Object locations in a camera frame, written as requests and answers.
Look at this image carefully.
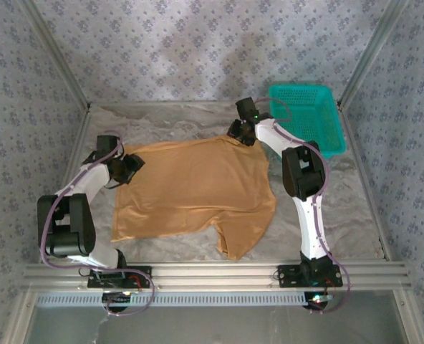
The tan t-shirt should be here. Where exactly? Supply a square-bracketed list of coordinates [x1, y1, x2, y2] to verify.
[110, 133, 279, 262]

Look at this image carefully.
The teal plastic slotted basket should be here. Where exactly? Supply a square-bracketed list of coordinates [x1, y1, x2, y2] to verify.
[267, 83, 347, 161]

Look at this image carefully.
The small controller board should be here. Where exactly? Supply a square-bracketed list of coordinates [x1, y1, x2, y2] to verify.
[304, 291, 334, 312]
[101, 290, 134, 313]

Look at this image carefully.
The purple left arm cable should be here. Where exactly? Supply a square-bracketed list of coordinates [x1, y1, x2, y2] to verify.
[39, 130, 157, 317]

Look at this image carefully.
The aluminium frame post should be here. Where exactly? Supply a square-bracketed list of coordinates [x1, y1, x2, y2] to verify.
[16, 0, 92, 112]
[336, 0, 412, 110]
[1, 290, 38, 344]
[392, 289, 424, 344]

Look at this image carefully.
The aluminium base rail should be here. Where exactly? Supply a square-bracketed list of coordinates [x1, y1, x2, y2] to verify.
[21, 261, 412, 292]

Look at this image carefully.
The grey slotted cable duct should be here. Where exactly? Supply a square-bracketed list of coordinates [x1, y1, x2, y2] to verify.
[35, 290, 338, 309]

